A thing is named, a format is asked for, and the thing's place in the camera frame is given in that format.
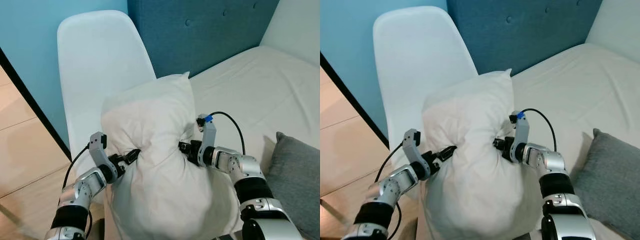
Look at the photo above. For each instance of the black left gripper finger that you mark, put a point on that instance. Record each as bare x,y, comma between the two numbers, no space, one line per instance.
447,150
133,153
444,159
130,161

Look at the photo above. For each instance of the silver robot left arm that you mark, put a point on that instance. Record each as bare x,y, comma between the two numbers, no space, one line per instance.
82,187
395,185

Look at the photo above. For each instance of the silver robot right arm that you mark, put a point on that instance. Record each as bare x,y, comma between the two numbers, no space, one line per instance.
555,165
245,167

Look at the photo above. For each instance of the white plastic chair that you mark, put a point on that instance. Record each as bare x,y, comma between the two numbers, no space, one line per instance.
420,55
100,60

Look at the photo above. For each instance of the white bed pillow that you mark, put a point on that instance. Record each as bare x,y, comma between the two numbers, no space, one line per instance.
300,25
620,22

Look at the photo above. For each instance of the bed with white sheet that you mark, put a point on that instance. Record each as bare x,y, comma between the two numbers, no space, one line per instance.
260,90
575,85

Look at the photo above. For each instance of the grey cushion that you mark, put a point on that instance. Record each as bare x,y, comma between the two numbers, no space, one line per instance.
295,180
610,175

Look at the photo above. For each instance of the black baseboard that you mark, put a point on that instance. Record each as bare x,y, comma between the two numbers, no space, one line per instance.
30,97
350,95

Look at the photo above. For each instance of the blue upholstered headboard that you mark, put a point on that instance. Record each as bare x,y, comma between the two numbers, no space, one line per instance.
200,30
520,30

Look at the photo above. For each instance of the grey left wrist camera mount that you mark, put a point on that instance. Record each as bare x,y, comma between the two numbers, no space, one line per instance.
412,145
98,150

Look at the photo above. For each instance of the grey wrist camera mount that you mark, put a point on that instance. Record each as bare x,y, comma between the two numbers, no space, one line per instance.
522,130
98,150
412,145
209,132

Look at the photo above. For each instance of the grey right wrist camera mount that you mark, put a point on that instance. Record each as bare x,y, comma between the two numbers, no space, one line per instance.
209,132
522,130

